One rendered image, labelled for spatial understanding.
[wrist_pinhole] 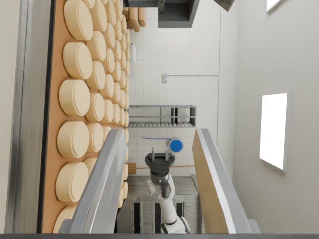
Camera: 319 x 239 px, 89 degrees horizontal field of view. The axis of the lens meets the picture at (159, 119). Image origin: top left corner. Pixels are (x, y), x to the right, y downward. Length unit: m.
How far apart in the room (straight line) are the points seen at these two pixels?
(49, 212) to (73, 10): 0.25
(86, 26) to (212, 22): 4.74
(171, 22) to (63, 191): 0.77
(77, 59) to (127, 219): 3.94
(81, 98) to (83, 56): 0.06
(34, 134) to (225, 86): 4.51
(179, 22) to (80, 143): 0.72
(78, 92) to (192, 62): 4.32
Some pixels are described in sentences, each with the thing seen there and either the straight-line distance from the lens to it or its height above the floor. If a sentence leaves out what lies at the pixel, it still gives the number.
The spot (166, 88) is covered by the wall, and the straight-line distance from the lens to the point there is 4.31.
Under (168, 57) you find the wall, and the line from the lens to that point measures 4.47.
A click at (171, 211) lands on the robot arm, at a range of 0.93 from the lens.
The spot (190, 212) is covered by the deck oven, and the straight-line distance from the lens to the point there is 3.99.
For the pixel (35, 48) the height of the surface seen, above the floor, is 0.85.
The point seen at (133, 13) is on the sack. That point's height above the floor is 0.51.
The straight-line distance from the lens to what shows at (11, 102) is 0.29.
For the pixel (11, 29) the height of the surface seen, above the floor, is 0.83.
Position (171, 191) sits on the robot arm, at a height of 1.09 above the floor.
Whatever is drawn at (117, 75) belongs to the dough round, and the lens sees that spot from 0.44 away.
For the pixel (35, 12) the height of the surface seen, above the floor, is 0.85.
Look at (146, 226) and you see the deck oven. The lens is 4.14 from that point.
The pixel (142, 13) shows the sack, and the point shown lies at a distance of 4.02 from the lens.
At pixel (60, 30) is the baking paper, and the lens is 0.27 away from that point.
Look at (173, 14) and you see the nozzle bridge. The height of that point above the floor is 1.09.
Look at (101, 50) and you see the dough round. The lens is 0.34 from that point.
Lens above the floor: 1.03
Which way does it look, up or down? level
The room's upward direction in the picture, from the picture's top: 90 degrees clockwise
